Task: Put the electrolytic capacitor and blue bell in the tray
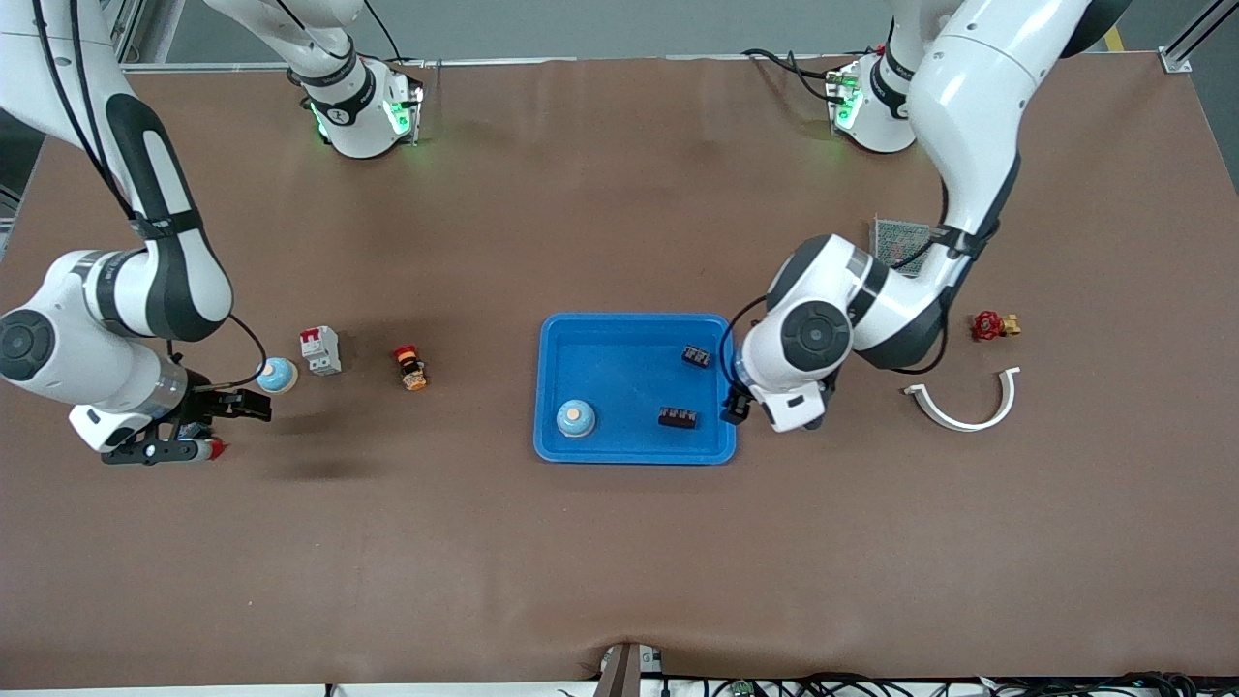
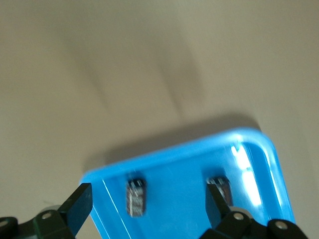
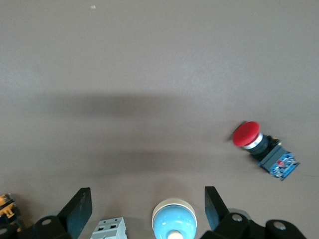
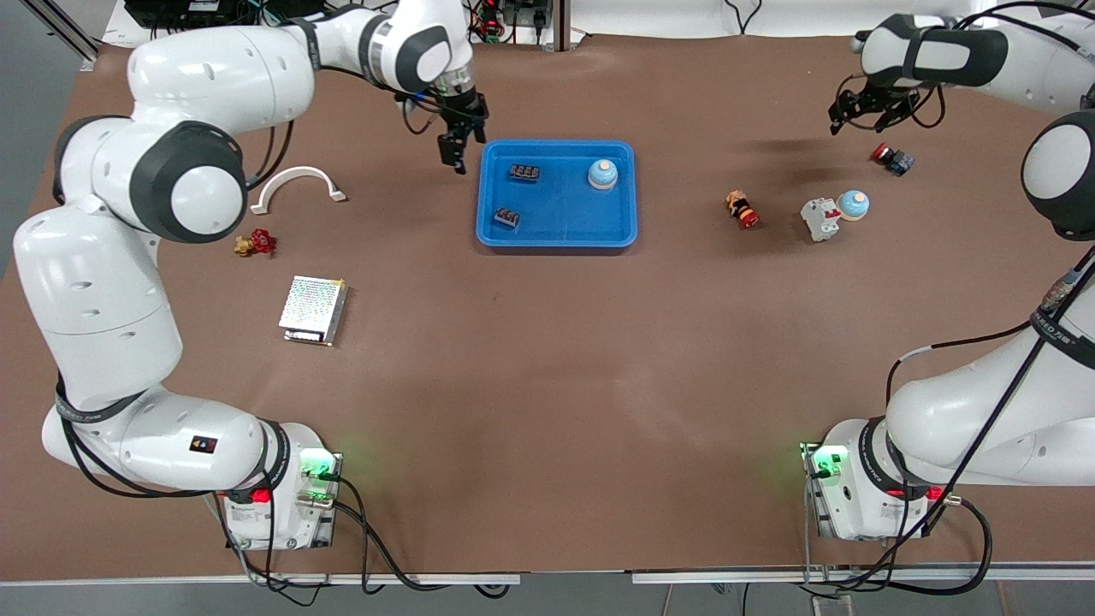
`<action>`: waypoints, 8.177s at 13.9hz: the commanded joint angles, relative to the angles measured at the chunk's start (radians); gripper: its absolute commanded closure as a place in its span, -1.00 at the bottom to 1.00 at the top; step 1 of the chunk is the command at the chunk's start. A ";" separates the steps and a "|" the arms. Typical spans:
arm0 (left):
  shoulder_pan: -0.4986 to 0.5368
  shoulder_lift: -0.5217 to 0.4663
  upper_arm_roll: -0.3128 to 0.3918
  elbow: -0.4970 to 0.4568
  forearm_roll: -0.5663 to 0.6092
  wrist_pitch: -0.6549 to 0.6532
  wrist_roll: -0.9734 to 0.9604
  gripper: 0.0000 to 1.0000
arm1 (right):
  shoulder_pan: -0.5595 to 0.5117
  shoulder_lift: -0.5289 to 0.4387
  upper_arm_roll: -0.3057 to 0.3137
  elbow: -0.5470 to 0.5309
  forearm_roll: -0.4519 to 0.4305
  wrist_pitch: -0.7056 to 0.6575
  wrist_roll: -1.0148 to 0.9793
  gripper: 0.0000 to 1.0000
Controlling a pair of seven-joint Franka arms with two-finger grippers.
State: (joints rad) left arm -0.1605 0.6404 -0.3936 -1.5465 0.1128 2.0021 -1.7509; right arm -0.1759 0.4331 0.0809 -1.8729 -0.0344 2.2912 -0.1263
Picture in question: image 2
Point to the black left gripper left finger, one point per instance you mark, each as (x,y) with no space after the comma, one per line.
(77,209)

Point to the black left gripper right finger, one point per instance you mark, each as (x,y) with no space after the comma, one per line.
(216,214)

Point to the long dark electrolytic capacitor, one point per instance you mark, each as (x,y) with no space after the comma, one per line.
(224,189)

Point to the short dark electrolytic capacitor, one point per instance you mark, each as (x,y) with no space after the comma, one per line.
(135,198)

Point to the blue plastic tray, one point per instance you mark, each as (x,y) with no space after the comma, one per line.
(179,204)

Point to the brown table cover sheet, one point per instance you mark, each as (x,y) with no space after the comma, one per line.
(124,62)

